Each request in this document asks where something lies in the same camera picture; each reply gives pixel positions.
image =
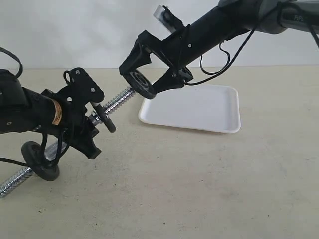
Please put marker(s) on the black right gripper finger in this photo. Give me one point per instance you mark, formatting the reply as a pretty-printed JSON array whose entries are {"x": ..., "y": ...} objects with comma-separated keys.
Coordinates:
[
  {"x": 172, "y": 80},
  {"x": 137, "y": 57}
]

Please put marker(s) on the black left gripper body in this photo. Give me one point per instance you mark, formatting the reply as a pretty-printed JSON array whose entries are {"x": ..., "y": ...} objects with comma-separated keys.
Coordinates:
[{"x": 74, "y": 120}]

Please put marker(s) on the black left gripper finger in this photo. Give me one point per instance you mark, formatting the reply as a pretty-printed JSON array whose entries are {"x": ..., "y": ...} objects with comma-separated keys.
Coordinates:
[{"x": 91, "y": 130}]

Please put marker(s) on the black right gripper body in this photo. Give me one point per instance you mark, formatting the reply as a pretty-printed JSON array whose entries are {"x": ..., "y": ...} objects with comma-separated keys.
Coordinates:
[{"x": 173, "y": 50}]

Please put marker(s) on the chrome threaded dumbbell bar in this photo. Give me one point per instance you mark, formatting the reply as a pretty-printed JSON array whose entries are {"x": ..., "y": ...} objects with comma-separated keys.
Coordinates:
[{"x": 25, "y": 172}]

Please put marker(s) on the black weight plate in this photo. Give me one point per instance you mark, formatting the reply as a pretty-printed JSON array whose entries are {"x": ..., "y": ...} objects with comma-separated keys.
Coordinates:
[
  {"x": 105, "y": 118},
  {"x": 140, "y": 84},
  {"x": 36, "y": 161}
]

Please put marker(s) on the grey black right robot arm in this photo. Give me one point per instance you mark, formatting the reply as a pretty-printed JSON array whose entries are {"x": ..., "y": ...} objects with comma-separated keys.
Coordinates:
[{"x": 231, "y": 18}]

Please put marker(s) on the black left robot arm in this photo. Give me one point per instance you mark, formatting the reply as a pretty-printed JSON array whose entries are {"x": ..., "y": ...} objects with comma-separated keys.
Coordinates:
[{"x": 61, "y": 113}]

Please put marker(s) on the white plastic tray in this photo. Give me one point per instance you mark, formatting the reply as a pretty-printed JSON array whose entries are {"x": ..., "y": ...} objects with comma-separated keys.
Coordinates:
[{"x": 212, "y": 108}]

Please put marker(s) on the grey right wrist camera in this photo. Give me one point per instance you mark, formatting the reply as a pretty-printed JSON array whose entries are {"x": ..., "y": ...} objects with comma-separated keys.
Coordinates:
[{"x": 168, "y": 19}]

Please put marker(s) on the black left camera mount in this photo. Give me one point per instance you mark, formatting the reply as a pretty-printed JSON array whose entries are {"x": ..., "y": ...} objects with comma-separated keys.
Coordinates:
[{"x": 81, "y": 87}]

